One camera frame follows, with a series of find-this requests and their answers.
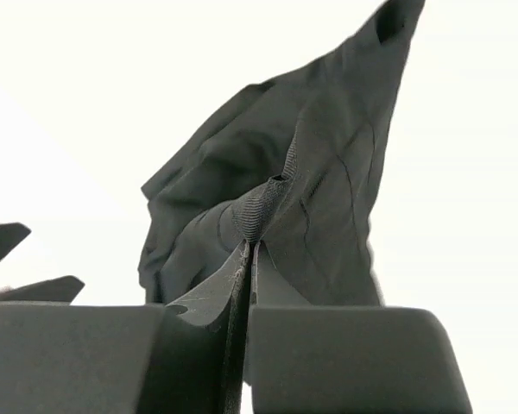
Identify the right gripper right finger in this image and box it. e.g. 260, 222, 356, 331
248, 244, 472, 413

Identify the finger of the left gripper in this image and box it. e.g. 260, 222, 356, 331
0, 222, 32, 275
0, 276, 85, 303

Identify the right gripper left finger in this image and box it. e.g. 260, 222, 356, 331
0, 243, 247, 413

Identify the black skirt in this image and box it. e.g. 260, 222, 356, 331
137, 0, 426, 308

